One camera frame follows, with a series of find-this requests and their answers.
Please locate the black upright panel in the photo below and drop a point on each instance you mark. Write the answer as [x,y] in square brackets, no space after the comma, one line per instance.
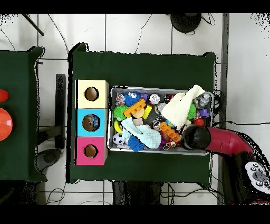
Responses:
[60,110]

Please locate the crushed clear plastic bottle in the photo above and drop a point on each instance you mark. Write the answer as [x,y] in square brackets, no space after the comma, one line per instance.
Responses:
[204,99]

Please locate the small soccer ball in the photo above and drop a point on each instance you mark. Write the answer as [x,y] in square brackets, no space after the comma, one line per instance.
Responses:
[118,139]

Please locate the orange disc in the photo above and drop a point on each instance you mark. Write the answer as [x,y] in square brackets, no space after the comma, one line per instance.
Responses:
[5,124]

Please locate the wooden box with three holes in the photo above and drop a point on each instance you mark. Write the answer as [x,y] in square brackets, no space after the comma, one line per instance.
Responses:
[92,127]

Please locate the black drink can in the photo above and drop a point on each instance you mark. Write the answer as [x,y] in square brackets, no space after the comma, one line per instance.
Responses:
[154,99]

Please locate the small red object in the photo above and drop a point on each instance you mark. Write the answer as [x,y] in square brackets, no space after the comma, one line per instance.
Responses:
[3,95]

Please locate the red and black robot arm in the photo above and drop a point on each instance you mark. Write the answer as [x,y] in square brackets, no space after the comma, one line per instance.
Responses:
[223,143]

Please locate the blue spiky ball with eyes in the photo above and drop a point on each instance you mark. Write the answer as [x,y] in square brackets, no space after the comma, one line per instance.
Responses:
[132,98]

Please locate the plain blue spiky ball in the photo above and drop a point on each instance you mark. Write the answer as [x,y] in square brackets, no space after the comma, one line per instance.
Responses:
[136,143]

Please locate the silver drink can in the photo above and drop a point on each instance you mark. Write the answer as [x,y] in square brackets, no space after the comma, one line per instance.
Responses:
[161,108]

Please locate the shallow clear mesh bin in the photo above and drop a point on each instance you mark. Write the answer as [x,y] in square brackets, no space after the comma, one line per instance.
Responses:
[185,152]

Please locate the black round stand base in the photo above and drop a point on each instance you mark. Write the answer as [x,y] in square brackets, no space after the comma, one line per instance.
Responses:
[185,22]

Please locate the pale blue waffle cloth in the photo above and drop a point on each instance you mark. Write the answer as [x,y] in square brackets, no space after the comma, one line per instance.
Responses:
[145,135]

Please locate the dark green side table cloth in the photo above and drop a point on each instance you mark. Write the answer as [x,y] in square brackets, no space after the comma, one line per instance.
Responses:
[21,160]

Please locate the grey round floor base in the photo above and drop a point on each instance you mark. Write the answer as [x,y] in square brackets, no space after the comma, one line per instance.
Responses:
[49,157]

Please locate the orange toy brick with studs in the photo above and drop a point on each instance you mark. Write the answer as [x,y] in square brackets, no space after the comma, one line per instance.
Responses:
[169,132]

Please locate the long orange toy brick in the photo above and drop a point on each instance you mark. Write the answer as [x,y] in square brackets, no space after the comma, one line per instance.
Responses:
[134,108]

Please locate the cream yellow knitted cloth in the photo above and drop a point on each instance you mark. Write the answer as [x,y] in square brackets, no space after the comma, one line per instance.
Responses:
[179,107]

